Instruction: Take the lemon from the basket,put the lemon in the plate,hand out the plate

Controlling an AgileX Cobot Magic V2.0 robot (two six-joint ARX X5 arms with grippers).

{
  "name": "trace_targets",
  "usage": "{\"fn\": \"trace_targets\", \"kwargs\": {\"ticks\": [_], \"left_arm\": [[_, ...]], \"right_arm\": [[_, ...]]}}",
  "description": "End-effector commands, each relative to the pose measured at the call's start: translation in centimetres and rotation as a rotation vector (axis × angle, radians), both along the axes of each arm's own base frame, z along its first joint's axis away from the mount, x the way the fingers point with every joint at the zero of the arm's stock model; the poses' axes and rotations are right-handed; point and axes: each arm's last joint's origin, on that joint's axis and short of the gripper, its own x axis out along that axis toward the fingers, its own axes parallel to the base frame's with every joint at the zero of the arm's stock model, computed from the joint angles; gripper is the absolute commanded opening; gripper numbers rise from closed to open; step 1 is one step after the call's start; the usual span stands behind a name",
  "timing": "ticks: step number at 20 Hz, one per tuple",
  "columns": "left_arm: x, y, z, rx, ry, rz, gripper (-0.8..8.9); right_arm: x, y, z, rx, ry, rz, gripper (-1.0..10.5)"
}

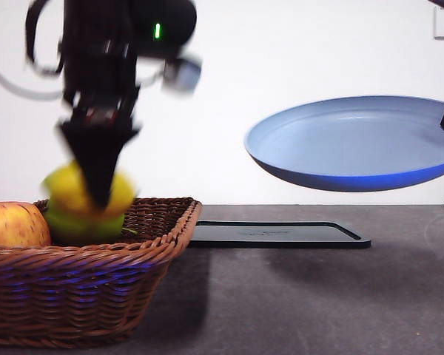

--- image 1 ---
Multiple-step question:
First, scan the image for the pale grey camera box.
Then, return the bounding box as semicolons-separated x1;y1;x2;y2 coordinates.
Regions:
161;54;203;94

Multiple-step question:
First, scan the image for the green apple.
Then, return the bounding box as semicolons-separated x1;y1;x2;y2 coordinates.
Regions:
43;206;138;246

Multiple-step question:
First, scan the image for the black cable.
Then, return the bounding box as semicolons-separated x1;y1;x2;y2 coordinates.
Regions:
24;0;66;75

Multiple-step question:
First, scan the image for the brown wicker basket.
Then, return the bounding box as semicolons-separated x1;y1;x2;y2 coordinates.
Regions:
0;197;204;349

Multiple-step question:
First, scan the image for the yellow lemon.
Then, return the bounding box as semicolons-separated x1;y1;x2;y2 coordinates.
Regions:
40;160;138;220

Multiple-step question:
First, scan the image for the grey cable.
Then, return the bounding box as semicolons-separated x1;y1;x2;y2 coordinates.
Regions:
0;51;66;101

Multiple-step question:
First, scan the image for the light blue round plate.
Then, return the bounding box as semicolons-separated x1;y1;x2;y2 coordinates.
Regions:
243;95;444;193

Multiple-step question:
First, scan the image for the black rectangular tray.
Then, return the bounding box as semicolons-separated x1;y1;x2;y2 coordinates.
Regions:
187;220;372;249

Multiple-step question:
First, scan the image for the red yellow apple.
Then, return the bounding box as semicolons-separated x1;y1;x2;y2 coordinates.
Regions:
0;201;53;248

